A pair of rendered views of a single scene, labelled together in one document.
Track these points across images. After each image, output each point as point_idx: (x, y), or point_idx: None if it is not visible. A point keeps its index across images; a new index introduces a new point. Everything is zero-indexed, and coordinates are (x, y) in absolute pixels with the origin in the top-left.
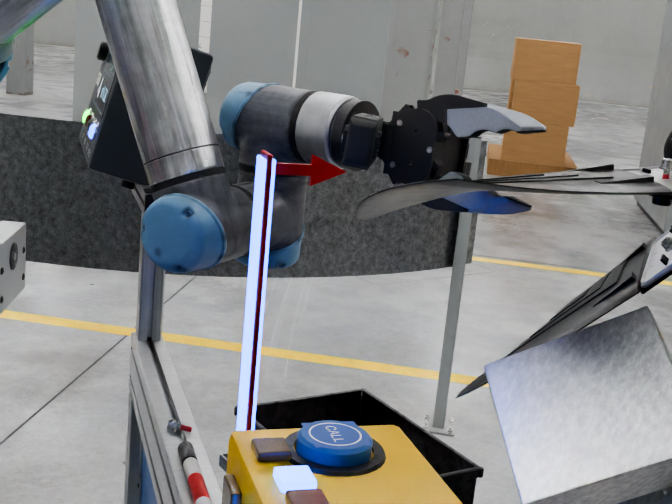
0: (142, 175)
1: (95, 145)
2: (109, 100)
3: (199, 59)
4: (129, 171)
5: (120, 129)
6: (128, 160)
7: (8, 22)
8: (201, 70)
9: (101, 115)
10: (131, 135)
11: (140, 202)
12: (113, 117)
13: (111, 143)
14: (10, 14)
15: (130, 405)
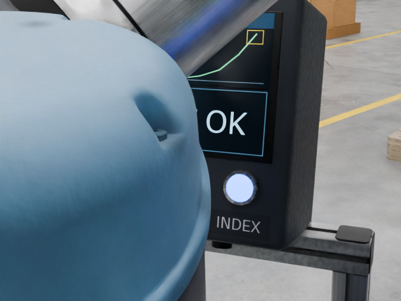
0: (304, 220)
1: (283, 209)
2: (289, 128)
3: (324, 25)
4: (299, 224)
5: (297, 167)
6: (299, 208)
7: (239, 32)
8: (324, 41)
9: (260, 157)
10: (301, 169)
11: (316, 259)
12: (295, 153)
13: (293, 194)
14: (259, 12)
15: None
